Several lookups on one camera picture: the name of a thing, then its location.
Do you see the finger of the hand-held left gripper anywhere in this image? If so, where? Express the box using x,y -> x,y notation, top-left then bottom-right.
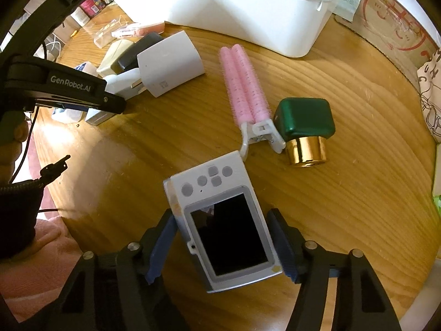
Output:
103,90 -> 127,114

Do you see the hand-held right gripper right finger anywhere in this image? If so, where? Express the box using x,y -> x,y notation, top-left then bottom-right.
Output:
267,209 -> 402,331

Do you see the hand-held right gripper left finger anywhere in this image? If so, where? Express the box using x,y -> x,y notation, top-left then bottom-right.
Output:
57,209 -> 190,331

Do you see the blue and white small box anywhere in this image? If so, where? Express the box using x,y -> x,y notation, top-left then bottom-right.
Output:
73,62 -> 96,75

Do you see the beige plastic case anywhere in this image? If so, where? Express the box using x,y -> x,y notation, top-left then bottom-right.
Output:
96,39 -> 134,77

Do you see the white digital camera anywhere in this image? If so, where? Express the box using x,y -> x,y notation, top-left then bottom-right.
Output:
163,151 -> 285,294

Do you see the white power adapter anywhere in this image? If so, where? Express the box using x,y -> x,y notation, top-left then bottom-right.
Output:
137,30 -> 206,99

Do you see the pink strip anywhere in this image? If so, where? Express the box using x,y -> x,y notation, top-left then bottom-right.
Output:
219,44 -> 286,162

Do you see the white plastic storage bin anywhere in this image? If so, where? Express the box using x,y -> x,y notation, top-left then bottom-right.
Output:
108,0 -> 350,58

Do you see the person's left hand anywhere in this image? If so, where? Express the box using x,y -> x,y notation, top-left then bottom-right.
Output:
0,121 -> 31,183

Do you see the white charger plug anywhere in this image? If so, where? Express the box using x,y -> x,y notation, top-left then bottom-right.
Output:
103,67 -> 146,99

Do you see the clear small container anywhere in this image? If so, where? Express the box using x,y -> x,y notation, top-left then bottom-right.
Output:
52,108 -> 85,124

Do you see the dark grey case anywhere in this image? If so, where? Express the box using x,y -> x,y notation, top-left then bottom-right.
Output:
118,32 -> 165,74

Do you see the clear plastic box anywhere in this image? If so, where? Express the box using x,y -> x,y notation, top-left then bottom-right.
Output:
92,17 -> 129,48

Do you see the pink correction tape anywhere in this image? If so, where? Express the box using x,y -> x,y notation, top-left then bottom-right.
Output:
111,22 -> 166,39

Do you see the red printed box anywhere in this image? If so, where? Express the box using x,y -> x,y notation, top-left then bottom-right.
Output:
80,0 -> 108,18

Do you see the pink cloth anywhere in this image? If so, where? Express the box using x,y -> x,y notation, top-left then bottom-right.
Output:
0,214 -> 87,321

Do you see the green and gold bottle cap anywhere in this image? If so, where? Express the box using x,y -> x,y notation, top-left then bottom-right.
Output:
273,97 -> 335,168

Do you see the printed cloth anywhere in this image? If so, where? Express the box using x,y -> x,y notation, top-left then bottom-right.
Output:
416,46 -> 441,144

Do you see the cardboard box red print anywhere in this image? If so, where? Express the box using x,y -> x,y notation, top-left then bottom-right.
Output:
335,0 -> 441,76

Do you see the white cable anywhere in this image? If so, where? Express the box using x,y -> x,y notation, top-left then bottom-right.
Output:
34,36 -> 64,60

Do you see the black cable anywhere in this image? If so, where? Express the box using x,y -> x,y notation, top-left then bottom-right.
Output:
9,106 -> 71,212

